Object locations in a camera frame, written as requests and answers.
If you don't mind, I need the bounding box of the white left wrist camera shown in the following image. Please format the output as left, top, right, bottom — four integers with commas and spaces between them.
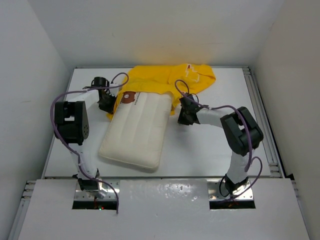
106, 83, 122, 97

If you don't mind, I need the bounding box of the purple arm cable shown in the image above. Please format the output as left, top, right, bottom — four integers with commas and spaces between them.
49, 72, 130, 215
174, 79, 264, 201

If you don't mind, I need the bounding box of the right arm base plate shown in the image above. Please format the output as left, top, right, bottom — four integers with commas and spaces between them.
207, 180, 254, 201

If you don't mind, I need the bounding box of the white foam front cover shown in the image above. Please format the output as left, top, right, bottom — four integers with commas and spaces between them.
19, 179, 309, 240

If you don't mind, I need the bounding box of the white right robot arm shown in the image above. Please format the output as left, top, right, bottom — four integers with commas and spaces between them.
178, 94, 264, 196

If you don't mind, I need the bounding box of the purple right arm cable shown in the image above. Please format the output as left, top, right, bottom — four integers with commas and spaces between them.
174, 79, 264, 201

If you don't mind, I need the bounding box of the cream printed pillow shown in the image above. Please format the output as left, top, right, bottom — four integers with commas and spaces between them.
98, 91, 172, 171

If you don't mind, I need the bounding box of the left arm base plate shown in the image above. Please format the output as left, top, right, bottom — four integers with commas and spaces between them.
74, 179, 120, 201

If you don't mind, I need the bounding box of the yellow cartoon pillowcase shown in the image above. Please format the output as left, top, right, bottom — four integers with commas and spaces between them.
113, 63, 216, 115

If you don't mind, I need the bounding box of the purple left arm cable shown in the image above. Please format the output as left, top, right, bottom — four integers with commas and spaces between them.
49, 72, 130, 215

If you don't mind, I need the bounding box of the aluminium table frame rail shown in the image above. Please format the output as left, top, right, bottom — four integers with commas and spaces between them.
242, 67, 286, 178

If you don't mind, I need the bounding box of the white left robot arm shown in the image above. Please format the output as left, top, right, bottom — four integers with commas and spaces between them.
50, 77, 123, 199

